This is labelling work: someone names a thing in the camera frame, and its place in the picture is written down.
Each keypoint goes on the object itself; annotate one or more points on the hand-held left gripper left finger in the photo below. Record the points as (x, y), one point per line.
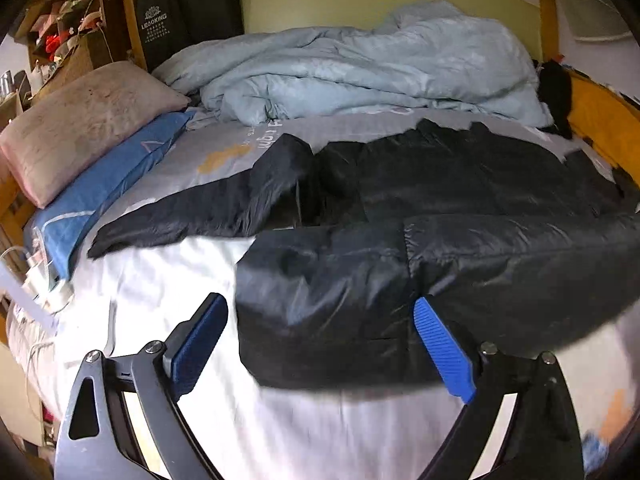
(200, 340)

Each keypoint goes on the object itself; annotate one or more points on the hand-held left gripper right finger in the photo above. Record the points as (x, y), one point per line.
(442, 350)

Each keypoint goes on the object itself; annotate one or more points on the black puffer jacket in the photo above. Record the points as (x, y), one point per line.
(400, 240)

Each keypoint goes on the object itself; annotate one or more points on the blue pillow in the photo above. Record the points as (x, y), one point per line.
(105, 185)

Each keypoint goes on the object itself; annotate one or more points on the pink pillow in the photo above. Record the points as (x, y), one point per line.
(80, 125)

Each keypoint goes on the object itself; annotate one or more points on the black cloth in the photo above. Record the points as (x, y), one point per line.
(555, 95)

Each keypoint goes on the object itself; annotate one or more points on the light blue duvet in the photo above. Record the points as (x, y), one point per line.
(360, 65)

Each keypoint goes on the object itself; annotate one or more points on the black hanging garment bag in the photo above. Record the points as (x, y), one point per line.
(185, 15)

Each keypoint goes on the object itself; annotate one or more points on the wooden shelf with clutter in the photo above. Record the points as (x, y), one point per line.
(65, 25)

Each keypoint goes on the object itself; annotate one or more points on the yellow bed rail padding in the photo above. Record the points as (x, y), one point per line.
(605, 125)

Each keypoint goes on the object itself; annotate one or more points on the wooden bed post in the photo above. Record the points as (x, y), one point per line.
(546, 10)

